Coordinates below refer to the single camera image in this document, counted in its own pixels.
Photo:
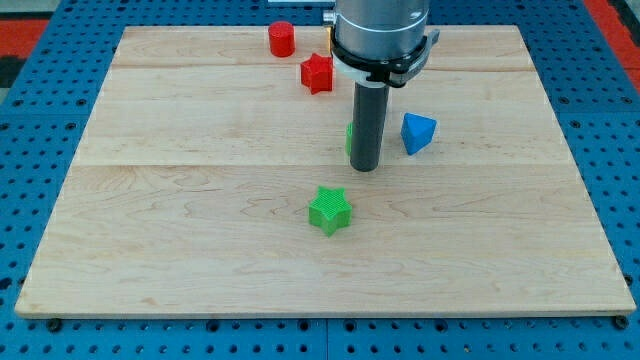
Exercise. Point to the red star block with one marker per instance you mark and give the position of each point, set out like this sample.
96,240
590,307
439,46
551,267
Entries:
317,73

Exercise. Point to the green circle block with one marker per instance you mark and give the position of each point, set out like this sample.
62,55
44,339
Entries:
348,138

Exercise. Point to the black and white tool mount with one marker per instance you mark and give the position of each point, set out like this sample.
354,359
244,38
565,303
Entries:
394,73

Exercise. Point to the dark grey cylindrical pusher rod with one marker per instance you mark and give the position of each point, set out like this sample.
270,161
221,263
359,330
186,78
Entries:
369,114

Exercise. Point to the green star block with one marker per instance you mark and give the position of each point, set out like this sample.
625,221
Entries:
330,210

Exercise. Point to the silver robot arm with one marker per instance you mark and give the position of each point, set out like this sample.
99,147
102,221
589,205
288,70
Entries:
380,45

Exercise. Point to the blue triangle block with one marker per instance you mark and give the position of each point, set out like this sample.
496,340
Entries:
417,132

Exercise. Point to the yellow block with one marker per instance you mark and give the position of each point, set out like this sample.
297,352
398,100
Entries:
329,32

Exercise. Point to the red cylinder block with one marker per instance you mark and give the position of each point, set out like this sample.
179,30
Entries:
281,39

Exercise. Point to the light wooden board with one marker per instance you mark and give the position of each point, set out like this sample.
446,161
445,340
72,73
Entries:
210,183

